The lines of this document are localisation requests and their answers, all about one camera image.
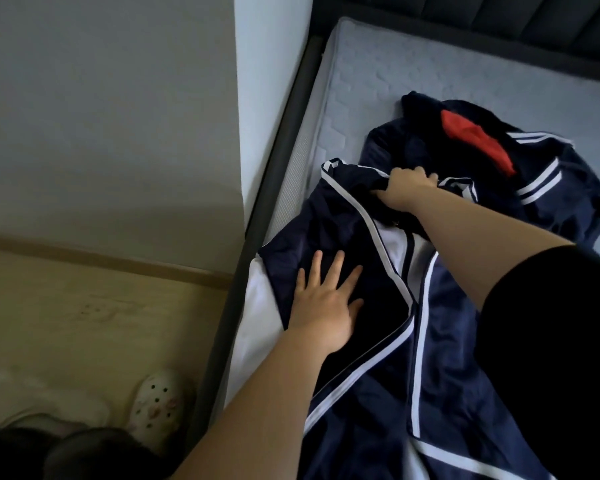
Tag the person's left hand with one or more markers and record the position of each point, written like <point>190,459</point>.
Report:
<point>322,305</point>

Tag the person's right hand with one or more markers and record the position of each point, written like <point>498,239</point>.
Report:
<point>408,187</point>

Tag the white and navy garment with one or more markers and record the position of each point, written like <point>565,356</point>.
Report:
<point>380,375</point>

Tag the red and navy sports jacket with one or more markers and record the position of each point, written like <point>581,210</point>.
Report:
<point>520,165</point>

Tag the grey quilted bed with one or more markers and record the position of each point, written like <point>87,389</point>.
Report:
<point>370,75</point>

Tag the person's left forearm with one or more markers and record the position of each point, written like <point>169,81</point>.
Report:
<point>250,415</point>

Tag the person's right forearm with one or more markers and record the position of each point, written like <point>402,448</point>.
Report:
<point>480,240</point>

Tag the dark grey upholstered headboard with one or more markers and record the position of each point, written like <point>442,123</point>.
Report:
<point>480,15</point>

